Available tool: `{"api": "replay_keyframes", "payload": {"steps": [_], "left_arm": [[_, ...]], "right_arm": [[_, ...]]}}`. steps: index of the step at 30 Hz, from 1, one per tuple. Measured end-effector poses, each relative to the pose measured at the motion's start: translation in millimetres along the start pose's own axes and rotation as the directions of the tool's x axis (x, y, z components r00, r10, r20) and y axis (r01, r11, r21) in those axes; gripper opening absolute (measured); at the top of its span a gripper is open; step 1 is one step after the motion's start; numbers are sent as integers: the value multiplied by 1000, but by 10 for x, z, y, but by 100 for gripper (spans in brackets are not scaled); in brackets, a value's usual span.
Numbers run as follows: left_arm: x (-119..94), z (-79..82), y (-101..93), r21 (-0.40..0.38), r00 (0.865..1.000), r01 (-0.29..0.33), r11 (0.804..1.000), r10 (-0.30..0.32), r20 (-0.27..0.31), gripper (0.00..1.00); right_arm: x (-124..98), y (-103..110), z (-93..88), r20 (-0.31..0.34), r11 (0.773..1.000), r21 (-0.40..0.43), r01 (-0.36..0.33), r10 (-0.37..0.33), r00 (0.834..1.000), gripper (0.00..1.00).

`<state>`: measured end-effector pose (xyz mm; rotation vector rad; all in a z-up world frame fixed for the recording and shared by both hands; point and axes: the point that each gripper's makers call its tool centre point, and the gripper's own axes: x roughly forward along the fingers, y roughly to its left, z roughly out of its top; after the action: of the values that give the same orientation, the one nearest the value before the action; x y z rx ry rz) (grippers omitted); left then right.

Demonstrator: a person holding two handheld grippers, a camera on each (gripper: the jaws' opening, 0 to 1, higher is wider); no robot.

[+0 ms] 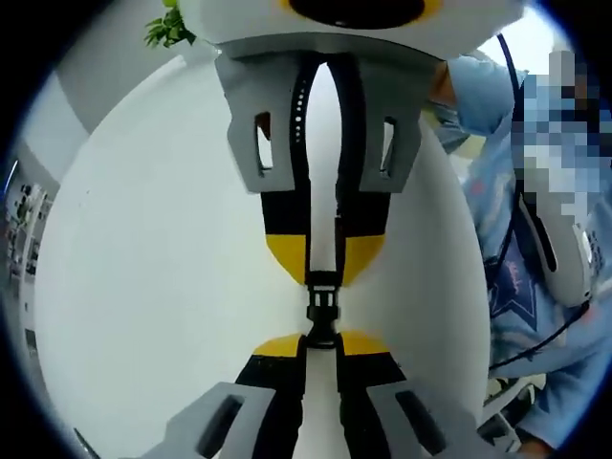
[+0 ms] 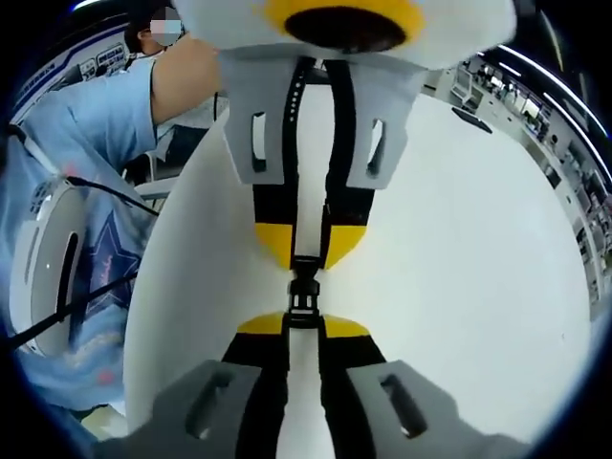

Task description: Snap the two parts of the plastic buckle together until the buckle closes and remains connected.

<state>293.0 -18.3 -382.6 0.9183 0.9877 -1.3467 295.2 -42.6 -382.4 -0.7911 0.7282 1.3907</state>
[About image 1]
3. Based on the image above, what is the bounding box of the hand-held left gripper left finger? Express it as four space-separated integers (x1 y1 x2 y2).
147 333 308 459

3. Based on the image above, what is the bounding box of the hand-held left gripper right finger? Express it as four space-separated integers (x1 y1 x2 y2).
336 329 484 459

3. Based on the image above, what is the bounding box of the black plastic buckle part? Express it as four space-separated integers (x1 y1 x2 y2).
304 313 342 351
307 270 343 319

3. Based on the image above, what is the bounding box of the grey chair base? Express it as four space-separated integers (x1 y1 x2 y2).
480 376 547 453

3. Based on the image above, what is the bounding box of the person in blue shirt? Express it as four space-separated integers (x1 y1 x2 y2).
429 47 612 459

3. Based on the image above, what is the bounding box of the green potted plant white pot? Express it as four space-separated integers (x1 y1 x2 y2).
144 0 198 50

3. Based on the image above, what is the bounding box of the white chest-worn device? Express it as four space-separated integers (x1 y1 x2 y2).
517 189 595 308

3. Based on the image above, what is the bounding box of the dark blue neck cord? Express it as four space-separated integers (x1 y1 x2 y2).
494 33 528 272

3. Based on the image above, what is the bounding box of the black device cable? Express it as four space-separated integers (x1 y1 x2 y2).
487 295 594 373

